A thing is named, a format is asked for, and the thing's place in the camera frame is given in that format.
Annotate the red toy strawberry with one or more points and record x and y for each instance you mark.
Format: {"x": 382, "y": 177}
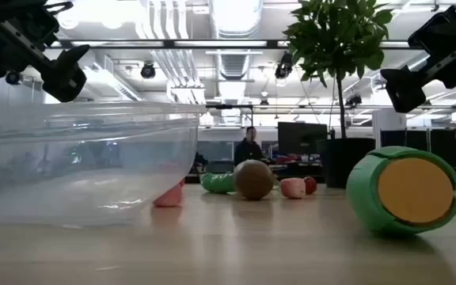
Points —
{"x": 311, "y": 185}

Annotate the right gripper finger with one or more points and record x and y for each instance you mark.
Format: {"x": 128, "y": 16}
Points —
{"x": 404, "y": 89}

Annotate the pink toy fruit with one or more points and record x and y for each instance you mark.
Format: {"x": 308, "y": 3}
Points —
{"x": 292, "y": 188}

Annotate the black plant pot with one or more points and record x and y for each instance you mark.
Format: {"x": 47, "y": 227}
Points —
{"x": 344, "y": 162}

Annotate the black computer monitor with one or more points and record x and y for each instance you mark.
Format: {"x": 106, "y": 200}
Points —
{"x": 301, "y": 138}

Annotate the person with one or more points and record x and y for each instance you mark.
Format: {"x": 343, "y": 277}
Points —
{"x": 248, "y": 152}

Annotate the green leafy plant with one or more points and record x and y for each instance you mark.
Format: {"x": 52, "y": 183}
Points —
{"x": 339, "y": 35}

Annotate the dark office partition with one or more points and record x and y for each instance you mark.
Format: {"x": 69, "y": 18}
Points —
{"x": 418, "y": 138}

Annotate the white pillar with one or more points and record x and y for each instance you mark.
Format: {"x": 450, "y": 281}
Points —
{"x": 388, "y": 122}

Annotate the black aluminium rig frame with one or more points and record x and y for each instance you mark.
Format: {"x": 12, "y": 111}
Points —
{"x": 164, "y": 44}

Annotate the brown toy kiwi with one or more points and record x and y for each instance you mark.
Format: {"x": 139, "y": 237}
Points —
{"x": 253, "y": 180}

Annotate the black ceiling spot lamp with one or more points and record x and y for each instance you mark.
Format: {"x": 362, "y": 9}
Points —
{"x": 283, "y": 68}
{"x": 354, "y": 100}
{"x": 147, "y": 70}
{"x": 13, "y": 77}

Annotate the clear plastic tupperware container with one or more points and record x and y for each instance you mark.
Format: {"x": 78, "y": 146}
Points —
{"x": 73, "y": 190}

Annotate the green toy pepper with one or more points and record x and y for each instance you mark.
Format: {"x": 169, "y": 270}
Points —
{"x": 216, "y": 183}

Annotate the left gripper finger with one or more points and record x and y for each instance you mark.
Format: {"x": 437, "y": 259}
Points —
{"x": 65, "y": 77}

